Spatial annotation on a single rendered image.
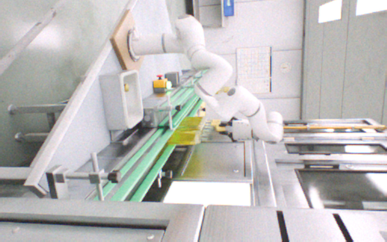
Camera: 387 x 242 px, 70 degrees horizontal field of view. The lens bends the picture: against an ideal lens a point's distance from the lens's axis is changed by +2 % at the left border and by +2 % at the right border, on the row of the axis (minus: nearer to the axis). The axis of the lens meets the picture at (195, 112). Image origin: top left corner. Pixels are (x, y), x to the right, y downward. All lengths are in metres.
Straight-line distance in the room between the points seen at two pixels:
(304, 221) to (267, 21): 6.89
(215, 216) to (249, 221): 0.04
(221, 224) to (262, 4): 6.94
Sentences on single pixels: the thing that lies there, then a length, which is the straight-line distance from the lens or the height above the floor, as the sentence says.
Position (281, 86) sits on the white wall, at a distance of 7.31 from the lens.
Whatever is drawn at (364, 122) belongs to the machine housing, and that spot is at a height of 2.08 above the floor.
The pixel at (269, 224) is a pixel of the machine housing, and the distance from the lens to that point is 0.35.
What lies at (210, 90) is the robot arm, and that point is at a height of 1.17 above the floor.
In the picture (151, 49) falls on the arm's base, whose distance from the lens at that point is 1.31.
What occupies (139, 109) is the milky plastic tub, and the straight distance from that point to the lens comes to 1.24.
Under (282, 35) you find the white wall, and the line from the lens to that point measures 7.20.
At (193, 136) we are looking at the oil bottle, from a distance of 1.26.
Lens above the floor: 1.29
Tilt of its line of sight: 10 degrees down
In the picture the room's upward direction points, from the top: 89 degrees clockwise
